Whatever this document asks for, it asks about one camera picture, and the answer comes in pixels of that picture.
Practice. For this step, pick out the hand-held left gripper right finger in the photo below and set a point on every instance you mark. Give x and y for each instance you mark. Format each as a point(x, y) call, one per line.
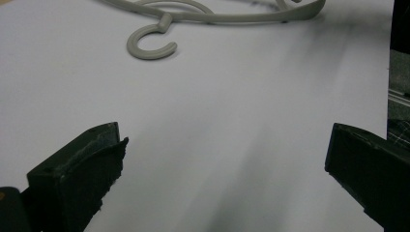
point(370, 167)

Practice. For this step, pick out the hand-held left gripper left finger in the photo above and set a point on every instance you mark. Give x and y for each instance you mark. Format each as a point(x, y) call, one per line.
point(74, 180)

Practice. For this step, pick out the grey plastic clothes hanger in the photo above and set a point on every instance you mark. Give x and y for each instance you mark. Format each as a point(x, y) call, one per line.
point(225, 18)

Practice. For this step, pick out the dark checked cloth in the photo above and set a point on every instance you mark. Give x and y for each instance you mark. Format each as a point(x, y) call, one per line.
point(399, 130)

